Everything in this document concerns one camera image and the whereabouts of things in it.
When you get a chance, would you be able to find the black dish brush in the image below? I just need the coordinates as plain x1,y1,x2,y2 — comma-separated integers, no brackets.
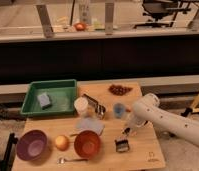
114,128,130,153

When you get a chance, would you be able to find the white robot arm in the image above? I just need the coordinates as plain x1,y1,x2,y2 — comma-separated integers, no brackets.
124,93,199,147

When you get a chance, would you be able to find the white plastic cup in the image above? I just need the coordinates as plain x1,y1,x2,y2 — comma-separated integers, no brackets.
74,97,88,117

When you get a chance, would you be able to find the blue plastic cup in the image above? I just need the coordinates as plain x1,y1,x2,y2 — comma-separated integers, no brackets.
113,103,126,118

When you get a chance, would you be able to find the grey folded cloth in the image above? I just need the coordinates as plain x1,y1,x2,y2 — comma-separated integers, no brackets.
76,118,104,135

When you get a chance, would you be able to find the green plastic tray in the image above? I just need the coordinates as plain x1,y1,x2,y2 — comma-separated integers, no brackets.
21,79,77,117

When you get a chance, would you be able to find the wooden board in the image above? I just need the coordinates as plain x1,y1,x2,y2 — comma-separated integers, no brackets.
12,82,165,171

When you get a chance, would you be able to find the blue sponge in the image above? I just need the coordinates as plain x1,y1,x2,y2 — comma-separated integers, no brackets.
37,93,51,109

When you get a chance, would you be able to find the orange bowl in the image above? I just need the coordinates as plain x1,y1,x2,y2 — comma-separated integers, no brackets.
74,130,101,159

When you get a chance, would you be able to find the red fruit on shelf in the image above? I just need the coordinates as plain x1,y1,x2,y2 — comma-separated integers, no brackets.
74,22,87,31

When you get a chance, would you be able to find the yellow apple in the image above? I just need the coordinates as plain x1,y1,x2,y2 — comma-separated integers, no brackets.
55,135,69,151

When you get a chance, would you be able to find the silver fork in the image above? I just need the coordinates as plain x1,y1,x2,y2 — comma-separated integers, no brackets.
57,157,88,164

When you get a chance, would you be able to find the purple bowl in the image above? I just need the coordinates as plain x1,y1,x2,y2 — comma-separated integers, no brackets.
16,130,48,161

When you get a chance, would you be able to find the black office chair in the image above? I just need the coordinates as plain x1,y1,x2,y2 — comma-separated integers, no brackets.
134,0,199,29

